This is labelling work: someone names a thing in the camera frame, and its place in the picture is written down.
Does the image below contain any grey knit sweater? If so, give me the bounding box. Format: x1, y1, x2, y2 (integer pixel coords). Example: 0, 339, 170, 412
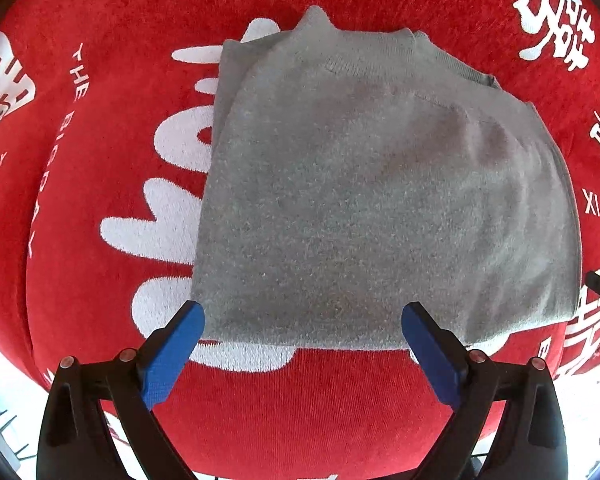
192, 6, 582, 349

